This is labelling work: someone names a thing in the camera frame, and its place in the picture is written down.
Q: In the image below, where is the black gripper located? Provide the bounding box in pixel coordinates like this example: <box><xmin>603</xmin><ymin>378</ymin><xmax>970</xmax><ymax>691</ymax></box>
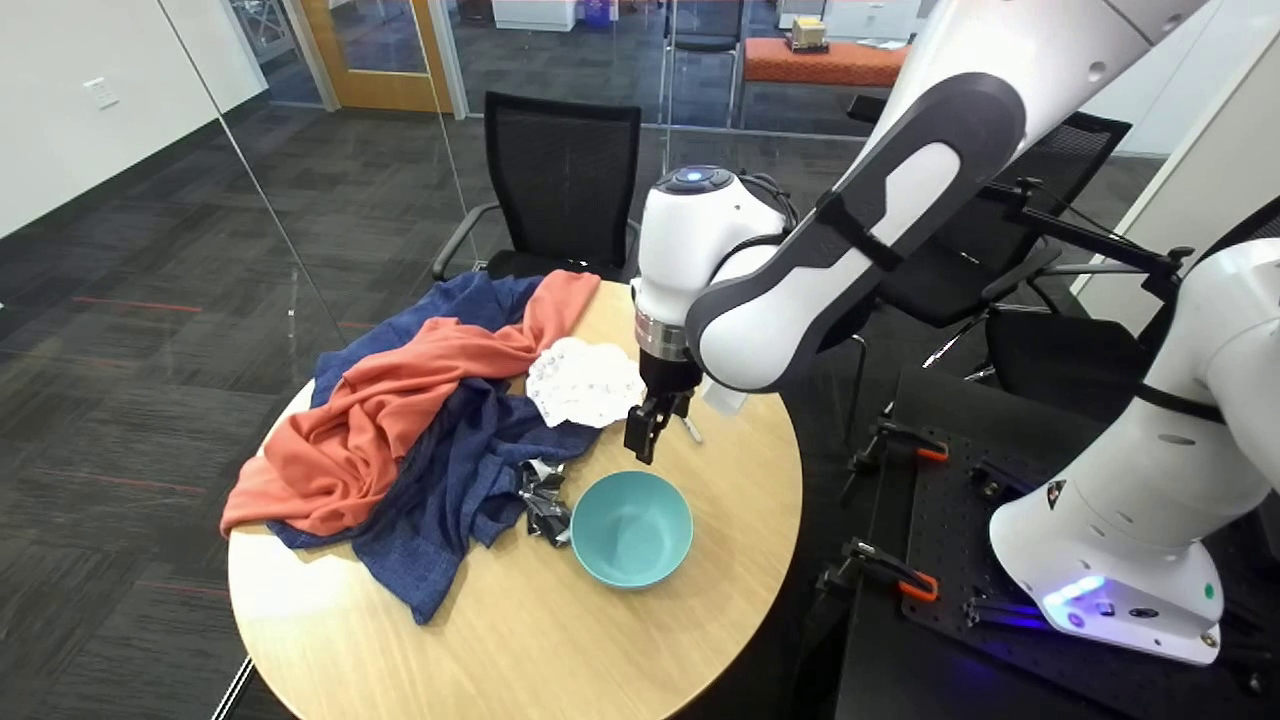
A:
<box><xmin>622</xmin><ymin>349</ymin><xmax>708</xmax><ymax>466</ymax></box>

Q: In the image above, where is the teal plastic bowl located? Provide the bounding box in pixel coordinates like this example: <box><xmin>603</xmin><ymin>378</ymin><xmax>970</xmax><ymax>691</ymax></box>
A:
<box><xmin>569</xmin><ymin>466</ymin><xmax>700</xmax><ymax>595</ymax></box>

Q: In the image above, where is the white cloth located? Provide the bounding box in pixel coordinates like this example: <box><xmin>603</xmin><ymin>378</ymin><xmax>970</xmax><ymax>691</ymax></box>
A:
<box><xmin>525</xmin><ymin>337</ymin><xmax>651</xmax><ymax>433</ymax></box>

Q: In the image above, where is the black white crumpled object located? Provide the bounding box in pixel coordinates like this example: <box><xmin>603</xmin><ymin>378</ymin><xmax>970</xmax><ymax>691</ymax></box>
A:
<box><xmin>516</xmin><ymin>456</ymin><xmax>582</xmax><ymax>550</ymax></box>

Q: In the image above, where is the navy blue towel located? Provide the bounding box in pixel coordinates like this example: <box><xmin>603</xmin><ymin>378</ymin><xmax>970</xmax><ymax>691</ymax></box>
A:
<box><xmin>272</xmin><ymin>270</ymin><xmax>603</xmax><ymax>626</ymax></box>

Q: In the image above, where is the black mesh office chair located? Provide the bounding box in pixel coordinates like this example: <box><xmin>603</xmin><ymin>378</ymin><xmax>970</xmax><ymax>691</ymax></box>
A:
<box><xmin>432</xmin><ymin>86</ymin><xmax>651</xmax><ymax>287</ymax></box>
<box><xmin>878</xmin><ymin>109</ymin><xmax>1138</xmax><ymax>332</ymax></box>

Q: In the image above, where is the orange towel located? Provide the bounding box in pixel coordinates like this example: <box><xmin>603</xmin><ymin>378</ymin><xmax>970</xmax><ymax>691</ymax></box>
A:
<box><xmin>218</xmin><ymin>267</ymin><xmax>603</xmax><ymax>538</ymax></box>

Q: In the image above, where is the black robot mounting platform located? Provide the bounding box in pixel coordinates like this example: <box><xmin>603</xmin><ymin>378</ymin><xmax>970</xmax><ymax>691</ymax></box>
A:
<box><xmin>832</xmin><ymin>365</ymin><xmax>1280</xmax><ymax>720</ymax></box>

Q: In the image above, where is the orange upholstered bench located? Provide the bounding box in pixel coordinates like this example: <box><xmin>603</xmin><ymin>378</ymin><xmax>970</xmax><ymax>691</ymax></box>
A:
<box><xmin>741</xmin><ymin>34</ymin><xmax>911</xmax><ymax>96</ymax></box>

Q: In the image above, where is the black chair seat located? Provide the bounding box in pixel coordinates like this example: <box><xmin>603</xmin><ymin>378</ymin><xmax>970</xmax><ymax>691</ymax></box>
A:
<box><xmin>979</xmin><ymin>302</ymin><xmax>1151</xmax><ymax>418</ymax></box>

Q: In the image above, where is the wooden framed door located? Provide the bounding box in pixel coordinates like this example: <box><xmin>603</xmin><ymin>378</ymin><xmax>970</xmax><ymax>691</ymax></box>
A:
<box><xmin>297</xmin><ymin>0</ymin><xmax>459</xmax><ymax>121</ymax></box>

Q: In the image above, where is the grey metal table leg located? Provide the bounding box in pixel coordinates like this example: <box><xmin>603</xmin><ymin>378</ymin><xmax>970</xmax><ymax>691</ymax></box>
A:
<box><xmin>210</xmin><ymin>655</ymin><xmax>262</xmax><ymax>720</ymax></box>

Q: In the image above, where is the black metal boom rod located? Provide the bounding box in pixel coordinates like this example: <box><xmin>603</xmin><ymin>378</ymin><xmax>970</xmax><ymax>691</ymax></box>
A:
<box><xmin>976</xmin><ymin>175</ymin><xmax>1183</xmax><ymax>295</ymax></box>

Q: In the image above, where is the orange handled black clamp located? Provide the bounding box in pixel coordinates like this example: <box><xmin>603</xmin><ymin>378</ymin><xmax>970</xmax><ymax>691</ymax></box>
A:
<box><xmin>818</xmin><ymin>534</ymin><xmax>944</xmax><ymax>610</ymax></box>
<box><xmin>847</xmin><ymin>415</ymin><xmax>958</xmax><ymax>481</ymax></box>

